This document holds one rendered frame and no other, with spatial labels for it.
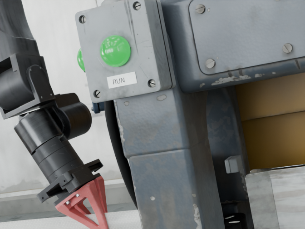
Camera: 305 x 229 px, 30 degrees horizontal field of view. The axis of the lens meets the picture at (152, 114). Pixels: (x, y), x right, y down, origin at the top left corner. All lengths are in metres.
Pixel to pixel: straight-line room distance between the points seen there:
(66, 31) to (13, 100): 5.74
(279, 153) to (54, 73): 5.89
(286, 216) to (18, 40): 0.44
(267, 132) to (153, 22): 0.36
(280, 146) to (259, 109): 0.08
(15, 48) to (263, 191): 0.40
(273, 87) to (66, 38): 5.84
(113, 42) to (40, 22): 6.23
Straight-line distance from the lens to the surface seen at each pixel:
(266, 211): 0.74
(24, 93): 0.83
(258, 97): 0.80
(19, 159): 7.09
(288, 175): 0.72
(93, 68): 0.56
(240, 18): 0.56
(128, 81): 0.54
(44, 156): 0.83
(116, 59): 0.53
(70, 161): 0.83
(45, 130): 0.83
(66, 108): 0.89
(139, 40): 0.53
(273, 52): 0.55
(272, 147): 0.86
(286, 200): 0.73
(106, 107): 0.62
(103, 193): 0.84
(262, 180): 0.73
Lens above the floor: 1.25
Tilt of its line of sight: 3 degrees down
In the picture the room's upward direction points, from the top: 11 degrees counter-clockwise
